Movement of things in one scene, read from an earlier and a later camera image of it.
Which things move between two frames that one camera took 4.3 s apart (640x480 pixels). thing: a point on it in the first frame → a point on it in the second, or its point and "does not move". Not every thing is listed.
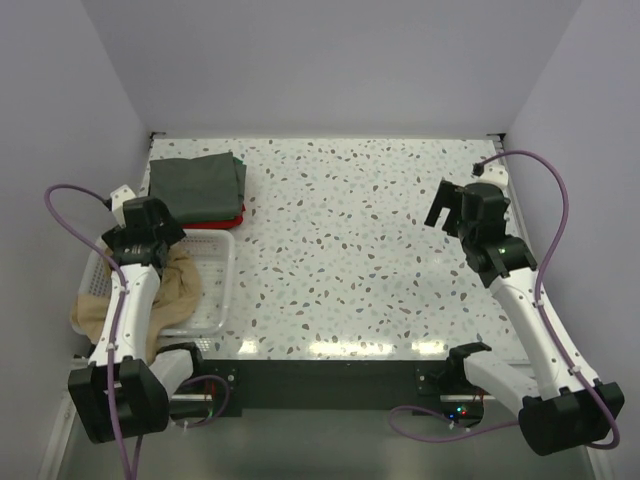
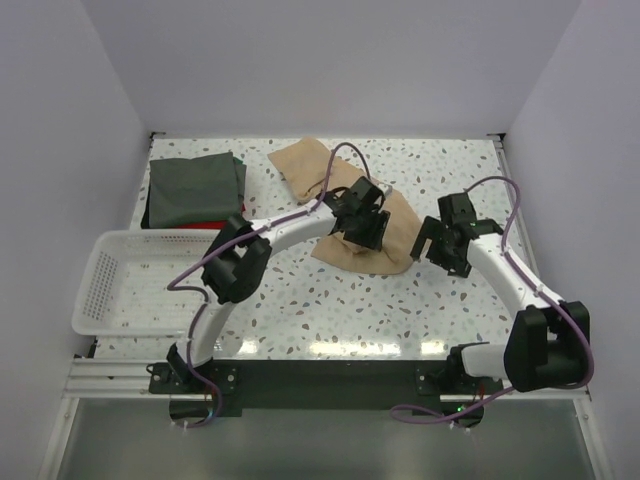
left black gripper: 168,229 → 373,238
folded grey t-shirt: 203,188 does not move
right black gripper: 449,196 → 432,229
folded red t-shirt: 238,220 does not move
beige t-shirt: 179,290 → 312,168
